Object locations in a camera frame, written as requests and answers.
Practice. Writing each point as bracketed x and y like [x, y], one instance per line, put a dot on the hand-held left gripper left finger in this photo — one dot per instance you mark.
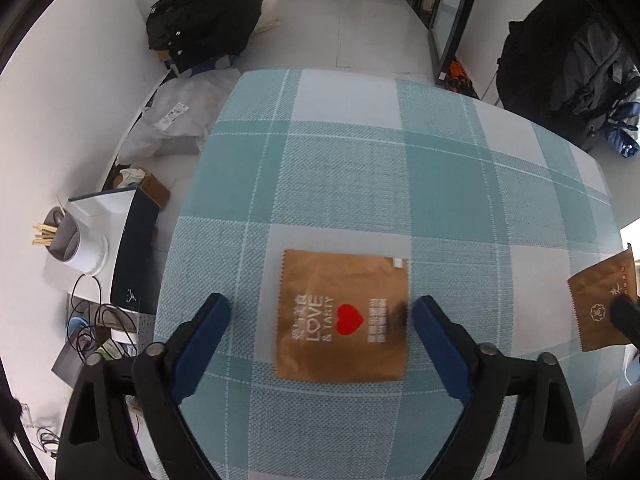
[200, 345]

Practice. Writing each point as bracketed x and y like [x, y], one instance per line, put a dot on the dark blue box white lid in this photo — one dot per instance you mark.
[135, 250]

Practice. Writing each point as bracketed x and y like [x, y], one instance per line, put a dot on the black hanging backpack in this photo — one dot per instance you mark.
[550, 60]

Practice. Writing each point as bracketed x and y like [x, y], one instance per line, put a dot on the black framed mirror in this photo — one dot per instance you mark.
[452, 10]

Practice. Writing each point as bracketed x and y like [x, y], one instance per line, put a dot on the silver folded umbrella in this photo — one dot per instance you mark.
[625, 130]

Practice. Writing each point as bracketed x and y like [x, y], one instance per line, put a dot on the brown cardboard box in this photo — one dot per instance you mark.
[155, 192]

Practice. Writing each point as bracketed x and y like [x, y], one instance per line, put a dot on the brown packet with red heart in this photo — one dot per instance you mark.
[310, 280]

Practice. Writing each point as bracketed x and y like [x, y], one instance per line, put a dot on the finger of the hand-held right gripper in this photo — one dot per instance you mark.
[629, 320]

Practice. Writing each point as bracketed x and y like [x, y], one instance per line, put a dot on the black bag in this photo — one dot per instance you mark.
[205, 15]

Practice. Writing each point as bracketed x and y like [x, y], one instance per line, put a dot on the teal checkered tablecloth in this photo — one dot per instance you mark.
[350, 160]

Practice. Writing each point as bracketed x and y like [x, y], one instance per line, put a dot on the bundle of wooden chopsticks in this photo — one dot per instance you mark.
[45, 232]

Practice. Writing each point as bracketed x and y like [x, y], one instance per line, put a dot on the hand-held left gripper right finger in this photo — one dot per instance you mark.
[440, 347]

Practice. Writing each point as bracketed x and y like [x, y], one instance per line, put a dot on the cream white bag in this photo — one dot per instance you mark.
[270, 12]

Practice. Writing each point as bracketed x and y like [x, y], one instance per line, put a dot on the clear plastic bag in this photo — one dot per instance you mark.
[175, 110]

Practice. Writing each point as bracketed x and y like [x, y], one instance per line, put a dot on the white cup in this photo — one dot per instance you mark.
[87, 255]

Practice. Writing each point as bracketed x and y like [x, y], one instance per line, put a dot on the blue round object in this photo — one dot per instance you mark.
[72, 327]

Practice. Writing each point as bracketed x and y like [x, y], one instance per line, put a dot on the brown packet with flower print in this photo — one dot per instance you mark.
[595, 300]

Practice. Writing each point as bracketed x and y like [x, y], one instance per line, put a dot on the orange object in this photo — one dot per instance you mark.
[457, 72]

